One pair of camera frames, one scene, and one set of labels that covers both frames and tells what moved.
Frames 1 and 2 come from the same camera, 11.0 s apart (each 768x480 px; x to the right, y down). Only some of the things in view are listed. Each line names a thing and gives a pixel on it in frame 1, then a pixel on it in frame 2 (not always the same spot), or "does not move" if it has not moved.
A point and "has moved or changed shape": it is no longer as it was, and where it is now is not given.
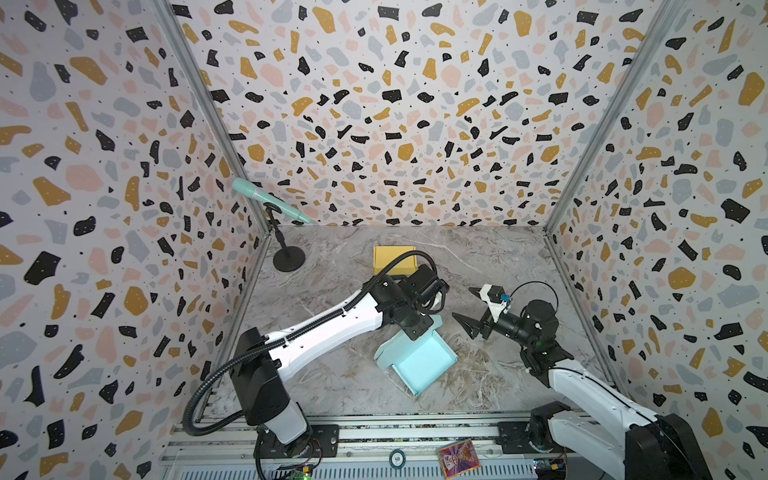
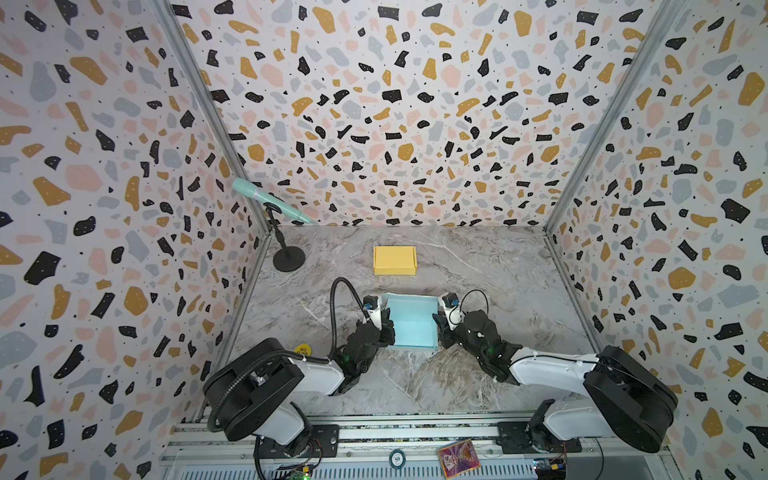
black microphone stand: (287, 258) does not move
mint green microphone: (246, 188) does not move
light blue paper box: (418, 362) has moved or changed shape
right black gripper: (489, 324) -> (452, 330)
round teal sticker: (397, 459) does not move
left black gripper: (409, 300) -> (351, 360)
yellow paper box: (383, 255) does not move
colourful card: (458, 458) does not move
